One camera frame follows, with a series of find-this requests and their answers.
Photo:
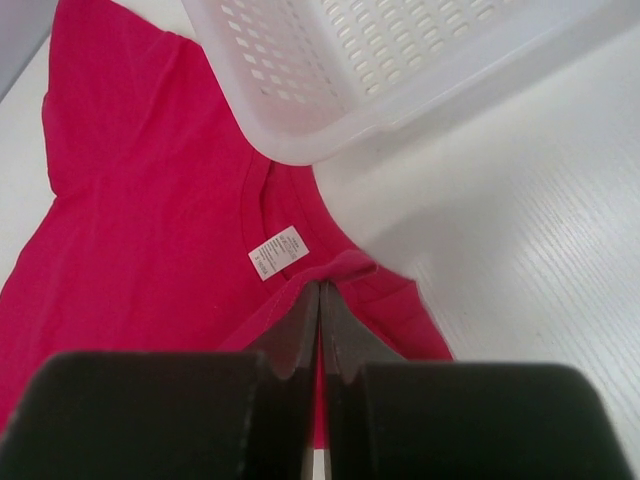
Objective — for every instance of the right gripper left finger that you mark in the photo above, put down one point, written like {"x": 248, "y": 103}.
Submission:
{"x": 168, "y": 415}

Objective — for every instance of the magenta t shirt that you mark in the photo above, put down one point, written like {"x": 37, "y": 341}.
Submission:
{"x": 159, "y": 199}

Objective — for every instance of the white plastic basket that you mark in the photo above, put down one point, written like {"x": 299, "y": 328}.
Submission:
{"x": 308, "y": 80}

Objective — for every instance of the white garment label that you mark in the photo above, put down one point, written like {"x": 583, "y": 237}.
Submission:
{"x": 278, "y": 252}

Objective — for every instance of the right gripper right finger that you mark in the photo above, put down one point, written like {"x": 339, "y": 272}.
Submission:
{"x": 388, "y": 417}

